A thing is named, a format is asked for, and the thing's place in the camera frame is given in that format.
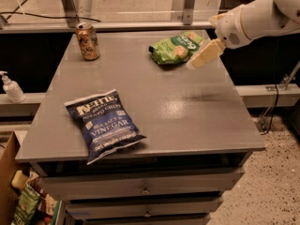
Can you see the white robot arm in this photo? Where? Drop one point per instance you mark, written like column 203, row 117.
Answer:
column 243, row 24

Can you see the gold soda can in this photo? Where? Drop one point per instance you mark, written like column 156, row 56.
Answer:
column 87, row 40

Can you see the green snack bag in box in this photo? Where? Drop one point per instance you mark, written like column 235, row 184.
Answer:
column 26, row 207

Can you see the brown cardboard box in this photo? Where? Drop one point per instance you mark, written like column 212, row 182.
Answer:
column 8, row 167

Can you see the blue Kettle chips bag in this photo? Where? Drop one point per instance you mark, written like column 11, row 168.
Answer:
column 105, row 125

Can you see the white pump bottle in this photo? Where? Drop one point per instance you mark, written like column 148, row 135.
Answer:
column 12, row 88

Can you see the green rice chip bag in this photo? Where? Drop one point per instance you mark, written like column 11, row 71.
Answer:
column 177, row 49

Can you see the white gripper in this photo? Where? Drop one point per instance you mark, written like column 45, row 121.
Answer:
column 230, row 27

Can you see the metal frame post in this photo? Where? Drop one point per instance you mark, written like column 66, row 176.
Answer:
column 188, row 11

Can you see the grey drawer cabinet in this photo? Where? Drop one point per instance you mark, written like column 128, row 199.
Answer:
column 197, row 136

